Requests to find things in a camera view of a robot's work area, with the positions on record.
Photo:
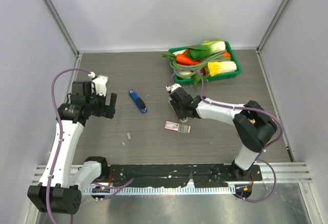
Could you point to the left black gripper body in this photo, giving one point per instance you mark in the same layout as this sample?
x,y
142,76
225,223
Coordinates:
x,y
97,103

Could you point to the blue stapler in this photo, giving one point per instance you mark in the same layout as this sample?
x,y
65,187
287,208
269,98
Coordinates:
x,y
138,101

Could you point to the grey black stapler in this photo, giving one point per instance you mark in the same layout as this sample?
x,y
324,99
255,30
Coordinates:
x,y
180,115

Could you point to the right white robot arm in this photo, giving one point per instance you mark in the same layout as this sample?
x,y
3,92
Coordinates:
x,y
253,125

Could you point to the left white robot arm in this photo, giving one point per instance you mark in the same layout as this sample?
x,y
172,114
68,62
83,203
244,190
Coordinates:
x,y
58,190

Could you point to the toy white radish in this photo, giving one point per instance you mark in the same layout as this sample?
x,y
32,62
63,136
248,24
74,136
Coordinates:
x,y
184,74

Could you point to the toy green long beans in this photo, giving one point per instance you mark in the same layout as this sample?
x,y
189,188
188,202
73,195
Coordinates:
x,y
217,57

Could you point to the green plastic tray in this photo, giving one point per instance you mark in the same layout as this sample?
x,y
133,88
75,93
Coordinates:
x,y
195,78

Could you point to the toy napa cabbage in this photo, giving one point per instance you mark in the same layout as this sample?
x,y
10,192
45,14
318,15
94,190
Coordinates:
x,y
216,68

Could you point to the toy orange carrot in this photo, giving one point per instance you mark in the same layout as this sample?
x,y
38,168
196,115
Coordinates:
x,y
185,60

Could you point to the toy bok choy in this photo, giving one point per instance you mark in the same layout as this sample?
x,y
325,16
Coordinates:
x,y
206,49

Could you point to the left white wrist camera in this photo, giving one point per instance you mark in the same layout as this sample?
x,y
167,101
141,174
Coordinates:
x,y
100,83

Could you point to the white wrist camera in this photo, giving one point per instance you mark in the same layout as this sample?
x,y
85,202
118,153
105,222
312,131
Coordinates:
x,y
100,83
170,89

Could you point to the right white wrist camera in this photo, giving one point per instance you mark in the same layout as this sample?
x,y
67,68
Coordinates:
x,y
170,89

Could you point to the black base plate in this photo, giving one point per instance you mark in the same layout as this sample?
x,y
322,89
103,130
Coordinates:
x,y
179,175

